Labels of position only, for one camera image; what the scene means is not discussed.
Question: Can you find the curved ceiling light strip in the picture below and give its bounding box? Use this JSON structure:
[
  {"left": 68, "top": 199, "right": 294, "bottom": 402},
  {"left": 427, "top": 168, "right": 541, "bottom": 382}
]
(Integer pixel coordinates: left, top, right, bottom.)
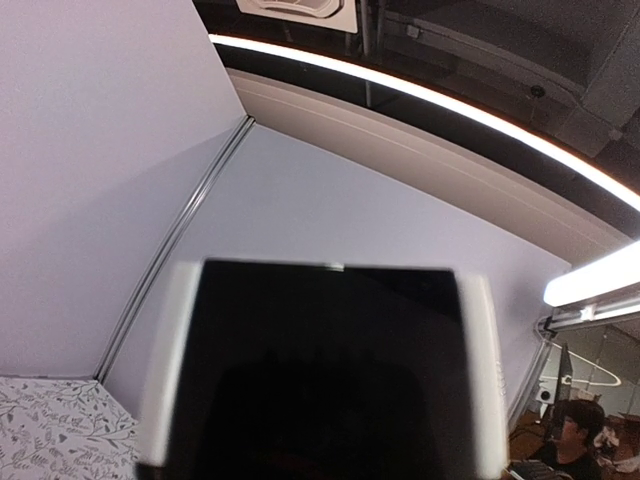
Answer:
[{"left": 209, "top": 34, "right": 639, "bottom": 210}]

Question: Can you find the right aluminium frame post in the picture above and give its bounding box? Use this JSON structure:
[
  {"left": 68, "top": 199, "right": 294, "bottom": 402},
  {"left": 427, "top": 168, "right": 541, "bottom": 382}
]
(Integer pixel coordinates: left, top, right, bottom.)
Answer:
[{"left": 93, "top": 115, "right": 255, "bottom": 384}]

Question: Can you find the floral patterned table mat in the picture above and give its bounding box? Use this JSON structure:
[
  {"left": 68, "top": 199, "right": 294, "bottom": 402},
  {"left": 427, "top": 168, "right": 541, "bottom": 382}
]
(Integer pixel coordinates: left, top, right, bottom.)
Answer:
[{"left": 1, "top": 377, "right": 138, "bottom": 479}]

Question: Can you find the white remote control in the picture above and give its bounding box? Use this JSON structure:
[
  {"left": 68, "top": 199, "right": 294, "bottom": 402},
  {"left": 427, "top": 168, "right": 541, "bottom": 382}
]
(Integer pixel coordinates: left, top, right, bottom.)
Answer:
[{"left": 136, "top": 259, "right": 509, "bottom": 479}]

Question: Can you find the seated person dark hair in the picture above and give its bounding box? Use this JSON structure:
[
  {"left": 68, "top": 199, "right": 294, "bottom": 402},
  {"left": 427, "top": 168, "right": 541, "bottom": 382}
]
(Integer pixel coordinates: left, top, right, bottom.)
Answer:
[{"left": 529, "top": 399, "right": 605, "bottom": 480}]

